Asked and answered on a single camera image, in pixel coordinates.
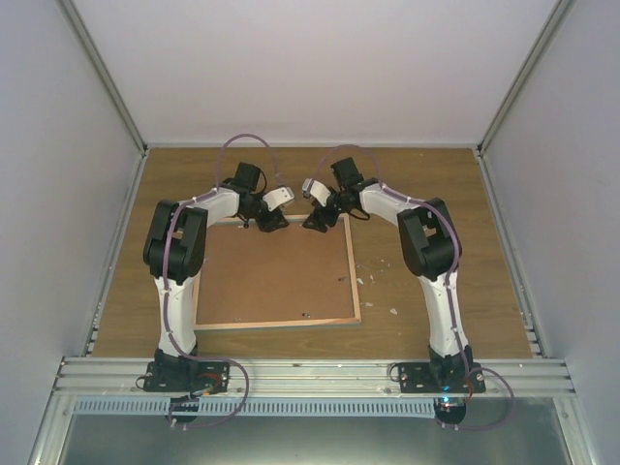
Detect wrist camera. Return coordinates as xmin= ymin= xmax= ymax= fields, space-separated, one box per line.
xmin=263 ymin=186 xmax=295 ymax=211
xmin=301 ymin=178 xmax=331 ymax=206

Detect aluminium front rail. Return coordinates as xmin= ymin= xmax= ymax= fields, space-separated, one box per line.
xmin=52 ymin=357 xmax=575 ymax=398

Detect blue wooden picture frame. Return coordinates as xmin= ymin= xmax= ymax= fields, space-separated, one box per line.
xmin=192 ymin=213 xmax=362 ymax=332

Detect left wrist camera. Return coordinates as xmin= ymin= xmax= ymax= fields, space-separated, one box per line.
xmin=263 ymin=186 xmax=295 ymax=211

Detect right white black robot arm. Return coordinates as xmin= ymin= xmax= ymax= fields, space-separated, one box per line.
xmin=302 ymin=157 xmax=473 ymax=392

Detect aluminium corner post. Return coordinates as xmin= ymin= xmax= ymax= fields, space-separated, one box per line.
xmin=476 ymin=0 xmax=574 ymax=157
xmin=56 ymin=0 xmax=148 ymax=158

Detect left aluminium corner post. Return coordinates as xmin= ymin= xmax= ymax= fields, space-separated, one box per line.
xmin=56 ymin=0 xmax=148 ymax=158

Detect right aluminium corner post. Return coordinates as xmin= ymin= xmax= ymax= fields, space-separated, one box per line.
xmin=476 ymin=0 xmax=574 ymax=157

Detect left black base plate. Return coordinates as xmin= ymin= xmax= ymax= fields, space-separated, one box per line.
xmin=137 ymin=360 xmax=230 ymax=394

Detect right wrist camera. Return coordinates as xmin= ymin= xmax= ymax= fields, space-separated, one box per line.
xmin=301 ymin=178 xmax=331 ymax=206

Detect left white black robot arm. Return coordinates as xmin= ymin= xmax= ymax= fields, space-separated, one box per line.
xmin=142 ymin=163 xmax=295 ymax=392

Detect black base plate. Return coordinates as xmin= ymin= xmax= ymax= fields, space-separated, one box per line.
xmin=137 ymin=360 xmax=230 ymax=394
xmin=387 ymin=359 xmax=486 ymax=394

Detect grey slotted cable duct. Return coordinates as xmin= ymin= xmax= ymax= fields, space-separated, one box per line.
xmin=74 ymin=396 xmax=435 ymax=419

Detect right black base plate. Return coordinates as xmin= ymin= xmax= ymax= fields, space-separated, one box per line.
xmin=387 ymin=359 xmax=486 ymax=394

